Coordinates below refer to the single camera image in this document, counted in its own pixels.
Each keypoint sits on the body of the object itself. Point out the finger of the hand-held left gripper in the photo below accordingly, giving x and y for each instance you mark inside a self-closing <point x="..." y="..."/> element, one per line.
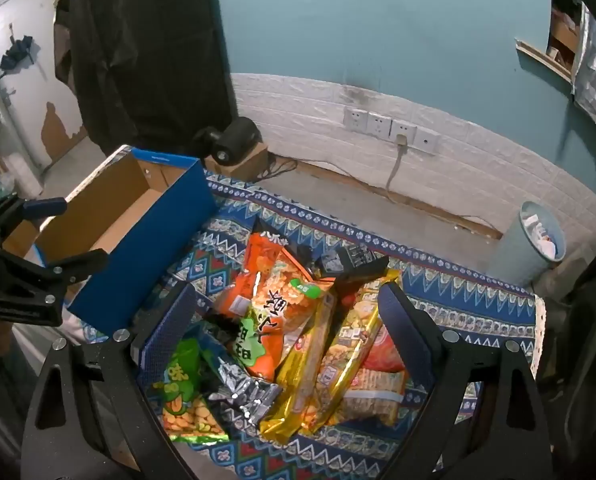
<point x="43" y="208"/>
<point x="78" y="263"/>

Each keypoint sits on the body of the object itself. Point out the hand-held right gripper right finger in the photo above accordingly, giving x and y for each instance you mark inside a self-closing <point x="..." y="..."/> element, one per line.
<point x="403" y="330"/>

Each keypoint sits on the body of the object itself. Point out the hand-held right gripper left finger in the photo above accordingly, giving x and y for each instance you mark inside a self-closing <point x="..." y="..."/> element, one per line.
<point x="170" y="330"/>

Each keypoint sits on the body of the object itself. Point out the gold packet with cracker picture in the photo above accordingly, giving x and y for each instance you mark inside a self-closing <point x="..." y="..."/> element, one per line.
<point x="358" y="330"/>

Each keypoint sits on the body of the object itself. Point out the blue cardboard box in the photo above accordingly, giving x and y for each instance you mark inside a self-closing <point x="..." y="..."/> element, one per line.
<point x="143" y="260"/>

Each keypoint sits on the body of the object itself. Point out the silver snack packet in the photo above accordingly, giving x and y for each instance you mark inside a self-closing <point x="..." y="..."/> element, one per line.
<point x="243" y="392"/>

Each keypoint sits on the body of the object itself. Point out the long gold cracker packet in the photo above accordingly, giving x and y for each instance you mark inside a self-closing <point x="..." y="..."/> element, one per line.
<point x="303" y="370"/>

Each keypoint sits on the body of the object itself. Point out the red biscuit packet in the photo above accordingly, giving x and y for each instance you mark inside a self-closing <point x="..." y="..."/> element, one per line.
<point x="385" y="355"/>

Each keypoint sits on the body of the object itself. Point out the patterned blue cloth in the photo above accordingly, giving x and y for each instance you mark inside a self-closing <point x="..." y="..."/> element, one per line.
<point x="478" y="305"/>

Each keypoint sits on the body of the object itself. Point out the black snack packet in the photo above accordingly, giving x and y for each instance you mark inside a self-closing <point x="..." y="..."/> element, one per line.
<point x="350" y="260"/>

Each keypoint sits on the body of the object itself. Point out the white door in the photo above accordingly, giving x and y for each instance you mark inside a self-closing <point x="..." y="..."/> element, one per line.
<point x="28" y="100"/>

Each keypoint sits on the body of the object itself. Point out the orange and green snack bag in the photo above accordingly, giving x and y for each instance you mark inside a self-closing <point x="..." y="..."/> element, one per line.
<point x="283" y="305"/>

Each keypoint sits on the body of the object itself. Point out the grey trash bin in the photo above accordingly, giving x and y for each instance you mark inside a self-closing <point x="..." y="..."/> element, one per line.
<point x="520" y="255"/>

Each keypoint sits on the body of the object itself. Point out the dark folded umbrella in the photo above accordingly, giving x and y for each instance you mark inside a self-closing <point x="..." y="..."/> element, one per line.
<point x="20" y="52"/>

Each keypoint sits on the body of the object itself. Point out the small brown cardboard box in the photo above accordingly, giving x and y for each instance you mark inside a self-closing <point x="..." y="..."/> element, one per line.
<point x="248" y="164"/>

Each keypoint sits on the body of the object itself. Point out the black hanging cloth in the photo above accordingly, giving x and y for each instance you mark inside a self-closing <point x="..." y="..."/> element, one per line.
<point x="148" y="50"/>

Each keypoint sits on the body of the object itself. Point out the wooden strip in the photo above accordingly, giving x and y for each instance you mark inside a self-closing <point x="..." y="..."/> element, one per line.
<point x="543" y="60"/>

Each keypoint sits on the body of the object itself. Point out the silver foil sheet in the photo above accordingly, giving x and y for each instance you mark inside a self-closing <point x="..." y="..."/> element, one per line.
<point x="595" y="75"/>

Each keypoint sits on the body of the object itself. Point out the wooden shelf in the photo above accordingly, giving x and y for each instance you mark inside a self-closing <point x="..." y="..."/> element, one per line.
<point x="563" y="35"/>

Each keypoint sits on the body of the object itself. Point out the white wall socket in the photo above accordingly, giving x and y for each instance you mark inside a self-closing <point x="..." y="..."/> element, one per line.
<point x="403" y="130"/>
<point x="379" y="125"/>
<point x="426" y="140"/>
<point x="355" y="119"/>

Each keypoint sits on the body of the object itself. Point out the black security camera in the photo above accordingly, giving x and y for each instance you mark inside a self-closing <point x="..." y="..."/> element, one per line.
<point x="235" y="140"/>

